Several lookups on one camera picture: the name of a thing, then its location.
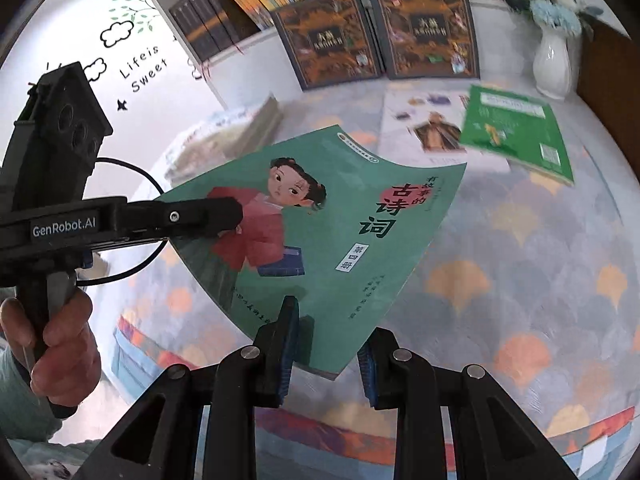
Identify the white bookshelf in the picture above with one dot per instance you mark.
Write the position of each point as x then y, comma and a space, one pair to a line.
245, 70

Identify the person's left hand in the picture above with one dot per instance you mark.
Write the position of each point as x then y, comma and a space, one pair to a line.
70, 350

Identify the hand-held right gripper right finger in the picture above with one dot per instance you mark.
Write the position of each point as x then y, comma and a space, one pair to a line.
367, 375

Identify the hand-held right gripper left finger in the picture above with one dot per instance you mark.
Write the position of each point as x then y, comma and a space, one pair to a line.
287, 350

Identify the cloud wall decal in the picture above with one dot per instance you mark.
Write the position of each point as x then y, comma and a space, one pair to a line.
116, 34

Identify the bright green book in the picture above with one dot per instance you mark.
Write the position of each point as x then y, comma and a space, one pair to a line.
510, 130

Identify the white book brown-robed figure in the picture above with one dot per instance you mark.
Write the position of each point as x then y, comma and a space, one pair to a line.
405, 130

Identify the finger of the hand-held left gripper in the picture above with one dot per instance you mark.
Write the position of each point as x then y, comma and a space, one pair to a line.
200, 217

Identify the teal book with girl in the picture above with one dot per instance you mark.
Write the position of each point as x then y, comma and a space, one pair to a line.
340, 240

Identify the brown wooden cabinet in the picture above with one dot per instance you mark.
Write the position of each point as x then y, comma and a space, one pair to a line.
610, 90

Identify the dark hardcover book gold spine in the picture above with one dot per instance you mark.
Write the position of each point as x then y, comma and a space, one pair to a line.
227, 15
205, 22
187, 30

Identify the white ribbed vase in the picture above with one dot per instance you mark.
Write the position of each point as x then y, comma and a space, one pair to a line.
552, 65

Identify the dark ornate encyclopedia book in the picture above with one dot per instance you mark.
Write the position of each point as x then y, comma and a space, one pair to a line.
425, 30
325, 40

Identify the stack of sorted books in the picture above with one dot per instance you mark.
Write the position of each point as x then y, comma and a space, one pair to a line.
260, 120

